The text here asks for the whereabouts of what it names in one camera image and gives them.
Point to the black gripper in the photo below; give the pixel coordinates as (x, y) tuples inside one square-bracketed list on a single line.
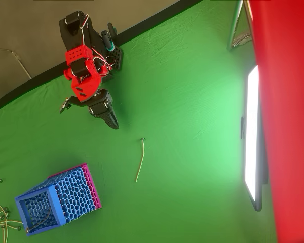
[(101, 107)]

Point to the red blurred foreground object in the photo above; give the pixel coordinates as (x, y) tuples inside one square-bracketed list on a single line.
[(288, 101)]

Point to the green cloth with black border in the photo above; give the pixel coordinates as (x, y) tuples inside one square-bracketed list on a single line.
[(180, 101)]

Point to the thin chrome chair frame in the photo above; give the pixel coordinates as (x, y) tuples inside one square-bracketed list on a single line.
[(25, 71)]

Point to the blue and magenta mesh basket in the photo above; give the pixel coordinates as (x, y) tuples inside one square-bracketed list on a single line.
[(73, 192)]

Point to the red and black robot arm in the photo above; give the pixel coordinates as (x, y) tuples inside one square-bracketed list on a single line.
[(83, 86)]

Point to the chrome tubular metal stand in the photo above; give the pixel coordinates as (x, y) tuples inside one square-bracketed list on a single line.
[(233, 25)]

